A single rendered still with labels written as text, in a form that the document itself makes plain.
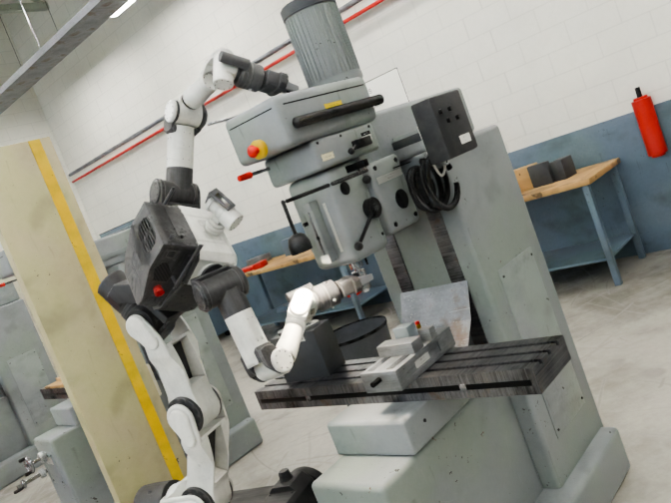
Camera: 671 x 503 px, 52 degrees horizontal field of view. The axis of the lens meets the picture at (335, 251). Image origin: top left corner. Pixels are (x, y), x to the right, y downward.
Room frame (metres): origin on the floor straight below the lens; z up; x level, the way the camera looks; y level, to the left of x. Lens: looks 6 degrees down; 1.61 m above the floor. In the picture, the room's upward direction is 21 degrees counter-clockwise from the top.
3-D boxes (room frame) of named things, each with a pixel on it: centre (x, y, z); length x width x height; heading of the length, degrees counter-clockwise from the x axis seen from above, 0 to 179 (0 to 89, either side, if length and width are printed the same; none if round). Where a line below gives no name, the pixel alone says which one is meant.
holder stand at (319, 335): (2.61, 0.24, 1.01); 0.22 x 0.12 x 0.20; 55
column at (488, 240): (2.77, -0.47, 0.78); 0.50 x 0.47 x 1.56; 137
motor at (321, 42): (2.50, -0.22, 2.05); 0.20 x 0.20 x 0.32
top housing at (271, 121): (2.33, -0.06, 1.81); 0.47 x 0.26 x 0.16; 137
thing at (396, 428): (2.32, -0.05, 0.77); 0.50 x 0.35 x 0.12; 137
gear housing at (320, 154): (2.35, -0.08, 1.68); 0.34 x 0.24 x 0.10; 137
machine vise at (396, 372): (2.23, -0.10, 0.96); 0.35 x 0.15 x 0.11; 137
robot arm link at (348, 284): (2.28, 0.04, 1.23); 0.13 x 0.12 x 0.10; 22
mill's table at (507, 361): (2.34, -0.02, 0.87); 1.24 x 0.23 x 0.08; 47
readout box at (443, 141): (2.31, -0.50, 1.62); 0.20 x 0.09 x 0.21; 137
